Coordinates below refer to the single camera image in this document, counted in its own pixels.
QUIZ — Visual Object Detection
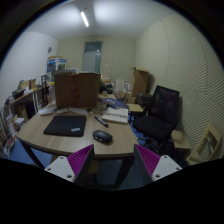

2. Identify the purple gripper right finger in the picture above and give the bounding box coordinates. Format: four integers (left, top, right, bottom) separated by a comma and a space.
134, 144, 181, 182

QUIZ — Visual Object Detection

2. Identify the blue book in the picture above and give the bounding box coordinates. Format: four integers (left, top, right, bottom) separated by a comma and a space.
106, 98, 128, 109

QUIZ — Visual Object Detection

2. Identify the black mouse pad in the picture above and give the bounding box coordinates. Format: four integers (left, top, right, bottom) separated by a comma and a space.
43, 116, 86, 137

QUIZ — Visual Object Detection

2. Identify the black computer mouse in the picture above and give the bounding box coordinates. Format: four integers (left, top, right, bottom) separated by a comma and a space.
93, 130, 113, 144

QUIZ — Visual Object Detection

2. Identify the tall cardboard box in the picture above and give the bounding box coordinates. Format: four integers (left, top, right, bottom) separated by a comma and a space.
131, 67, 149, 97

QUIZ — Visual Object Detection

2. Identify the brown cardboard box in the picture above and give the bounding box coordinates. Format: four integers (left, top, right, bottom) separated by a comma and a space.
55, 73, 100, 108

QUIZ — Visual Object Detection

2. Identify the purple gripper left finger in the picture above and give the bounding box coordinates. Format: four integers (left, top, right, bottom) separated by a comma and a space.
45, 144, 94, 183

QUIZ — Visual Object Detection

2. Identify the wooden frame piece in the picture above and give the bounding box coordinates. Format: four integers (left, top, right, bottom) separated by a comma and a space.
186, 122, 222, 166

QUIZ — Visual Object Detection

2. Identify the blue white box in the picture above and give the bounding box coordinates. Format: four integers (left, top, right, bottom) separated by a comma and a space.
47, 56, 66, 73

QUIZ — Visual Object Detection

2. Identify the wooden table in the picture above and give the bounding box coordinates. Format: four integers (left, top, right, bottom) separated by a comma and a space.
15, 93, 140, 174

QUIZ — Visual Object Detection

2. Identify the black pen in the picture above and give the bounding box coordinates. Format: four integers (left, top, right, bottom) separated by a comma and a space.
93, 115, 109, 128

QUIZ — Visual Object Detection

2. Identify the ceiling light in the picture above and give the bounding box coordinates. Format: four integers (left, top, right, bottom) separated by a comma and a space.
80, 11, 89, 27

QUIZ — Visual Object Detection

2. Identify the door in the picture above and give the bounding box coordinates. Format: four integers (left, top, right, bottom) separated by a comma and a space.
82, 42, 102, 73

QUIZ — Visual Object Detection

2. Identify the black office chair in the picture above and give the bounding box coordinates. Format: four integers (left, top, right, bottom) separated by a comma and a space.
133, 85, 179, 153

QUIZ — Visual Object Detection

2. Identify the wooden shelf unit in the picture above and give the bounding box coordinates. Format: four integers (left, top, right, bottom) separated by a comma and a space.
0, 76, 49, 158

